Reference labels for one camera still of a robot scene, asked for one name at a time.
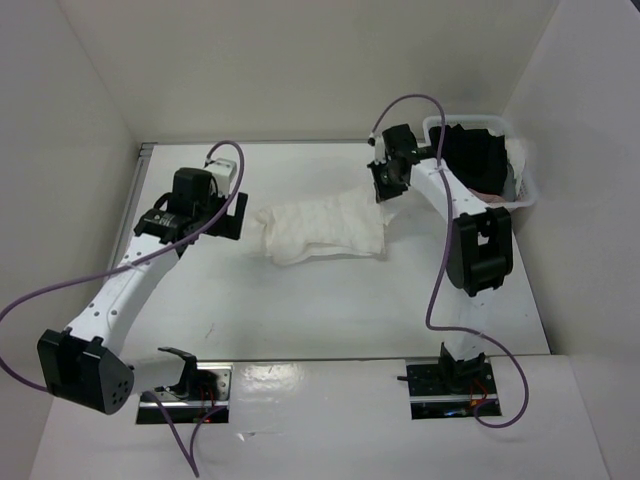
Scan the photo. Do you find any white garment in basket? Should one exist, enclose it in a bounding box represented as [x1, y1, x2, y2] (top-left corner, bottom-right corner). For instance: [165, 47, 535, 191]
[505, 137, 528, 182]

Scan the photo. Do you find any black skirt in basket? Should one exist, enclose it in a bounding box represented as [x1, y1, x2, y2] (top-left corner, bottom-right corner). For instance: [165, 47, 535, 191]
[442, 125, 508, 195]

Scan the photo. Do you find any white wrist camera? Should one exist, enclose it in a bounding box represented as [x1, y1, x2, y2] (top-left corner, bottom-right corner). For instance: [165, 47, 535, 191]
[205, 158, 238, 198]
[367, 132, 387, 165]

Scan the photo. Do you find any white plastic laundry basket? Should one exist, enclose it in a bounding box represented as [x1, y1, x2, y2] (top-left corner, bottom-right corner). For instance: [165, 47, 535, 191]
[446, 114, 538, 210]

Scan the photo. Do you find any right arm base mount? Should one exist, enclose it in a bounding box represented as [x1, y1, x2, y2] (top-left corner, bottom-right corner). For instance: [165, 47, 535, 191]
[396, 360, 501, 420]

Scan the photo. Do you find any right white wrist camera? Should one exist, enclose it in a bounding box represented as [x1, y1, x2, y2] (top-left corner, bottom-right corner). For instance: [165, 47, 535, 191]
[367, 132, 387, 165]

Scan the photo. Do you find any pink garment in basket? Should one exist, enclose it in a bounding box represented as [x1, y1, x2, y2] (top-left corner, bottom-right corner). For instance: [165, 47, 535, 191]
[474, 192, 506, 204]

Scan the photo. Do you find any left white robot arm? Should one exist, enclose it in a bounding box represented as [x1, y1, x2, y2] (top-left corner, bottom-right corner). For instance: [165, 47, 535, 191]
[37, 159, 248, 415]

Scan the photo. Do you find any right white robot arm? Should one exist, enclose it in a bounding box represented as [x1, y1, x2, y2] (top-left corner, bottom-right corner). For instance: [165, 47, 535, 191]
[367, 124, 513, 394]

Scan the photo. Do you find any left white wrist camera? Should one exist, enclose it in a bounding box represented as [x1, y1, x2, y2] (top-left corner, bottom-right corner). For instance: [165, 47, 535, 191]
[205, 158, 238, 198]

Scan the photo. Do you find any white pleated skirt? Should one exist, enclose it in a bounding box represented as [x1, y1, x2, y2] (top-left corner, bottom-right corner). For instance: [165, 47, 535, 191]
[254, 186, 395, 266]

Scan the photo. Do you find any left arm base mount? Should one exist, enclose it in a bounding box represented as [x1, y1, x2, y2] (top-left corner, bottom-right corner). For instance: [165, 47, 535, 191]
[134, 359, 233, 425]

